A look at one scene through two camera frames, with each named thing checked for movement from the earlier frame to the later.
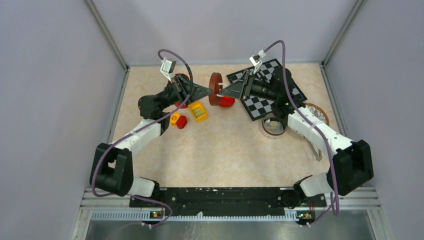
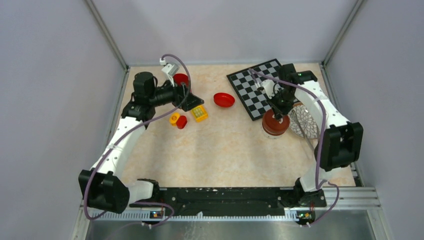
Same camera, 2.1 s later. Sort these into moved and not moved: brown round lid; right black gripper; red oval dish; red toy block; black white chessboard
Moved: brown round lid; right black gripper
Not moved: red toy block; red oval dish; black white chessboard
